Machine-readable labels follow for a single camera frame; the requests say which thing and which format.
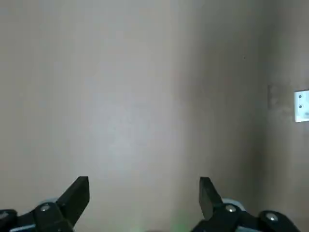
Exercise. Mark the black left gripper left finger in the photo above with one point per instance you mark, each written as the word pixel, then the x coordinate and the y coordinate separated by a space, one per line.
pixel 72 203

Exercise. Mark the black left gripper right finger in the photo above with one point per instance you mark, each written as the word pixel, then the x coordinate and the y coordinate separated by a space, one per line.
pixel 210 205

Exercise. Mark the white test tube rack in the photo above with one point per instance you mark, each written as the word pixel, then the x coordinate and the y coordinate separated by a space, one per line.
pixel 303 113

